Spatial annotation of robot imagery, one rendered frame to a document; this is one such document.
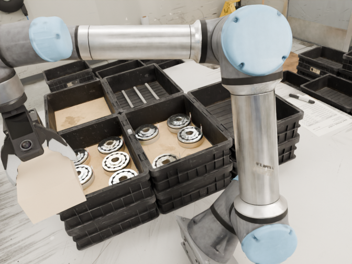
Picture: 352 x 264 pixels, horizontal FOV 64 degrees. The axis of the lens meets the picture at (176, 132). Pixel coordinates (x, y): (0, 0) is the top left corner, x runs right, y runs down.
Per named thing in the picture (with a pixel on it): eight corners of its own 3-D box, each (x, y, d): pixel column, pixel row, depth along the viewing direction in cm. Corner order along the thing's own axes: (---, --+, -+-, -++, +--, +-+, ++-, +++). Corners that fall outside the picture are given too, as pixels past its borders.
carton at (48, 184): (86, 200, 66) (75, 177, 61) (33, 224, 62) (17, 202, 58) (73, 161, 78) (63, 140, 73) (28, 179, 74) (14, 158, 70)
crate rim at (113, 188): (152, 178, 88) (150, 173, 87) (54, 216, 81) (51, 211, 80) (121, 118, 119) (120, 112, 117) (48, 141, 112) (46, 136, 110)
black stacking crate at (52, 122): (125, 135, 125) (119, 114, 118) (57, 158, 118) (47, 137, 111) (108, 97, 155) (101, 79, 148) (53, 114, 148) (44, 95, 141)
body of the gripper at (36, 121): (46, 127, 69) (24, 83, 62) (51, 145, 62) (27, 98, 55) (13, 139, 66) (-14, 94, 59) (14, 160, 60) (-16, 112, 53)
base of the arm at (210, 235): (236, 260, 83) (258, 237, 81) (211, 266, 71) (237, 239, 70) (204, 221, 92) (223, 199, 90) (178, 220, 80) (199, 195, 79)
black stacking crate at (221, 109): (301, 138, 109) (305, 113, 102) (234, 165, 101) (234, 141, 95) (242, 95, 139) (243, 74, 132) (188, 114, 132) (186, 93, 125)
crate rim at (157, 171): (234, 145, 96) (234, 140, 94) (152, 178, 88) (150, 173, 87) (185, 96, 126) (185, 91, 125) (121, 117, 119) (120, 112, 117)
